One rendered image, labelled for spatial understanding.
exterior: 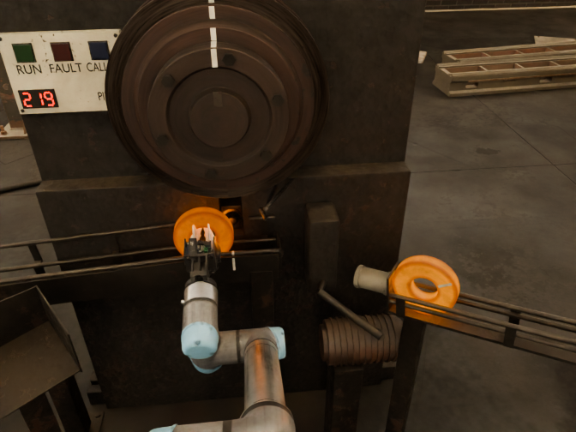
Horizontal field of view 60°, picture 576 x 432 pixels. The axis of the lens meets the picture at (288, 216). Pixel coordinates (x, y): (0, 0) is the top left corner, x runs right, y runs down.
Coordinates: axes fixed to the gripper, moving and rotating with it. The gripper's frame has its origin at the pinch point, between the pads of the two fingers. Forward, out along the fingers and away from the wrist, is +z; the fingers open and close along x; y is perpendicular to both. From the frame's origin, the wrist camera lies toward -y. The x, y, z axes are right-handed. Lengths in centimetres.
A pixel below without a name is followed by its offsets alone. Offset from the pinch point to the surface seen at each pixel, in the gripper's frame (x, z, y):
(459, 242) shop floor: -116, 63, -95
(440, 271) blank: -54, -23, 7
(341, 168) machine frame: -37.2, 11.1, 8.3
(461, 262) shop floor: -111, 48, -91
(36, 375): 37.0, -32.4, -8.2
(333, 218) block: -33.0, -2.9, 4.5
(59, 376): 31.6, -33.5, -7.6
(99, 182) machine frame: 25.4, 10.8, 8.4
